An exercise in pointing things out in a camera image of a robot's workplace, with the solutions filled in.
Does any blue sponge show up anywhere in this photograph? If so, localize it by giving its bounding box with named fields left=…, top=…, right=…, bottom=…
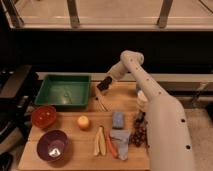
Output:
left=112, top=112, right=124, bottom=129

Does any black eraser block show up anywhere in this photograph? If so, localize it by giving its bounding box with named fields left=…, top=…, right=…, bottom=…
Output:
left=97, top=79, right=110, bottom=91

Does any white round container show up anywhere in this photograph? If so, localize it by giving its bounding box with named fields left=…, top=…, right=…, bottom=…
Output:
left=137, top=90, right=148, bottom=108

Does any grey-blue cloth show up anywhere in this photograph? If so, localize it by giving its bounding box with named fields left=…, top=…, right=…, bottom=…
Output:
left=110, top=129, right=131, bottom=160

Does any purple bowl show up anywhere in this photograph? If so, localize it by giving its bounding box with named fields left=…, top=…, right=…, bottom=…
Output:
left=36, top=130, right=68, bottom=162

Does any bunch of dark grapes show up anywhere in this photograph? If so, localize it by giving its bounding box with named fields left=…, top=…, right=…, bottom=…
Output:
left=130, top=118, right=147, bottom=147

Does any green plastic tray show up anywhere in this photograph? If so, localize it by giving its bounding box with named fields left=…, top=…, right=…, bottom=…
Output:
left=34, top=75, right=91, bottom=109

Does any orange carrot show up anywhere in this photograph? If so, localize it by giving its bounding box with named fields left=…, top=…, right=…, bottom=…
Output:
left=106, top=133, right=118, bottom=158

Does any black handled knife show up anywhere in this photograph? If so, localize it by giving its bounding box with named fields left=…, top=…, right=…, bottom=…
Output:
left=135, top=111, right=146, bottom=123

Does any yellow apple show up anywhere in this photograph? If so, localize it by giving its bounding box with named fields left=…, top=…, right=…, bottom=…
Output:
left=77, top=115, right=90, bottom=130

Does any red bowl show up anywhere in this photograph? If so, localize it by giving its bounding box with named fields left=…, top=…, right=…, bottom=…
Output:
left=31, top=106, right=57, bottom=129

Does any small metal cup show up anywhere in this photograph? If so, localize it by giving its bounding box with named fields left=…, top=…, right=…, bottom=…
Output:
left=99, top=89, right=108, bottom=96

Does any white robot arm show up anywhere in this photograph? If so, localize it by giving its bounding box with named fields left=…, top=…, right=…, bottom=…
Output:
left=107, top=50, right=196, bottom=171

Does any metal spoon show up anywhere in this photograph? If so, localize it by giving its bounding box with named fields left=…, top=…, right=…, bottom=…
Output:
left=95, top=95, right=108, bottom=111

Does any wooden board table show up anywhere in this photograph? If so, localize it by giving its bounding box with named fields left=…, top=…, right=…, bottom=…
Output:
left=18, top=82, right=150, bottom=171

